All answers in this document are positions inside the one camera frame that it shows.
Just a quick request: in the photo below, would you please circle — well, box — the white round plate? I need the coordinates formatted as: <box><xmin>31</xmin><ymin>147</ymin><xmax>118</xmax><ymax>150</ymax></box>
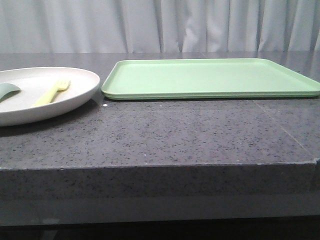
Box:
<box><xmin>0</xmin><ymin>67</ymin><xmax>100</xmax><ymax>127</ymax></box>

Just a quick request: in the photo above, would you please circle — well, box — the pale green plastic spoon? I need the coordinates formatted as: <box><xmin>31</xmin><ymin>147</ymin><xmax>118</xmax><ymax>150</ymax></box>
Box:
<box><xmin>0</xmin><ymin>83</ymin><xmax>21</xmax><ymax>102</ymax></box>

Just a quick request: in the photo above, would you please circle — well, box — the yellow plastic fork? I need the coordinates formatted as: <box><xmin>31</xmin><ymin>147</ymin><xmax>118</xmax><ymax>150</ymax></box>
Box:
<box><xmin>31</xmin><ymin>79</ymin><xmax>71</xmax><ymax>107</ymax></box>

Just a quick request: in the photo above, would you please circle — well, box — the light green serving tray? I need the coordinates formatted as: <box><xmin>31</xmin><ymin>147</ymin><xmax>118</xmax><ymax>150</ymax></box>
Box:
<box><xmin>101</xmin><ymin>58</ymin><xmax>320</xmax><ymax>100</ymax></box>

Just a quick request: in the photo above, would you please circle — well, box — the white pleated curtain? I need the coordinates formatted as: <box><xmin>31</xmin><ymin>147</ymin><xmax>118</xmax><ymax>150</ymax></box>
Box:
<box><xmin>0</xmin><ymin>0</ymin><xmax>320</xmax><ymax>54</ymax></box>

